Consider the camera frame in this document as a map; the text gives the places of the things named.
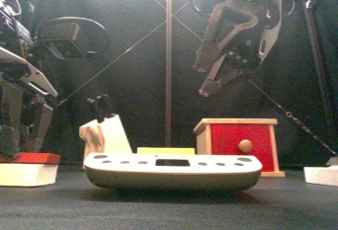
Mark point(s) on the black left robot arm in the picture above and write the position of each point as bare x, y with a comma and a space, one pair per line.
9, 16

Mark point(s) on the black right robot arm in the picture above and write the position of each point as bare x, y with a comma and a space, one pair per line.
323, 49

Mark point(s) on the pale wooden knife block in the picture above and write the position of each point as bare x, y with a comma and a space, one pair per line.
109, 138

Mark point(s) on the wooden box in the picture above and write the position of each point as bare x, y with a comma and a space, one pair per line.
239, 121

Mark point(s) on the red drawer with wooden knob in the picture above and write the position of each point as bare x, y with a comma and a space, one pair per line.
232, 138

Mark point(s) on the yellow toy block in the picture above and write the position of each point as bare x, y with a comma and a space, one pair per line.
166, 150

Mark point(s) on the white toy tray with buttons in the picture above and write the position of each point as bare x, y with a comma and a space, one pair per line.
171, 174

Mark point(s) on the white toy block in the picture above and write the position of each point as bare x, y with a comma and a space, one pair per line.
322, 175

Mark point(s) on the vertical metal frame rod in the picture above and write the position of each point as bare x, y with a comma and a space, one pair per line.
168, 76

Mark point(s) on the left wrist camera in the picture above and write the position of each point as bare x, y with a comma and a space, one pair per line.
63, 39

